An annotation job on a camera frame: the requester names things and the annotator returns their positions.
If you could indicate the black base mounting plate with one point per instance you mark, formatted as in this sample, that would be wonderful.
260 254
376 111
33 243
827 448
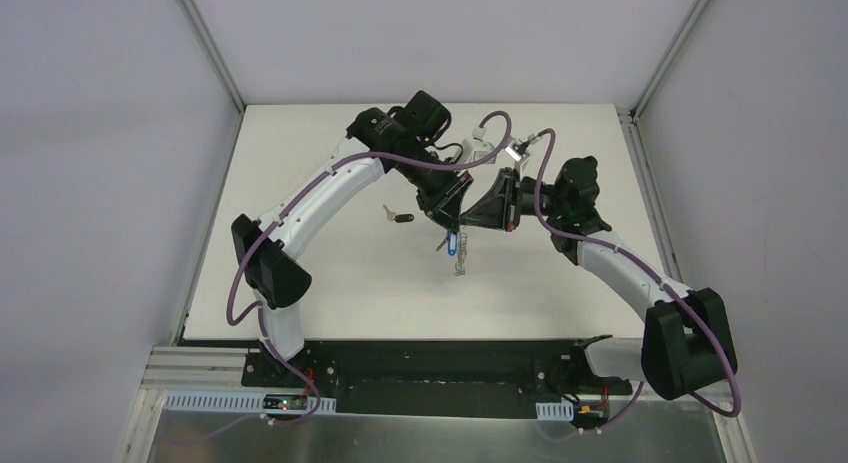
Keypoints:
504 379

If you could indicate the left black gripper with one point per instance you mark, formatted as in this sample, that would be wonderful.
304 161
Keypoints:
429 197

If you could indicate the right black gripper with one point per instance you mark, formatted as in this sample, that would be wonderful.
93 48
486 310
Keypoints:
511 203

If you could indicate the key with black head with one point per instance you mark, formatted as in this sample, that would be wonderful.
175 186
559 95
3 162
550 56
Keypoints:
398 217

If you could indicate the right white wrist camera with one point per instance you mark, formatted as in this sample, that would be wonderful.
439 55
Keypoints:
518 150

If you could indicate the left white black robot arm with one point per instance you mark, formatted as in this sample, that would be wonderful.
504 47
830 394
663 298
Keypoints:
268 248

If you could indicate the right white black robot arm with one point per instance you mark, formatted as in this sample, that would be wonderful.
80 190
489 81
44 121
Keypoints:
686 343

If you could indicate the key with blue tag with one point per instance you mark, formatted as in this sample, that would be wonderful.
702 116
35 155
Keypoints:
449 244

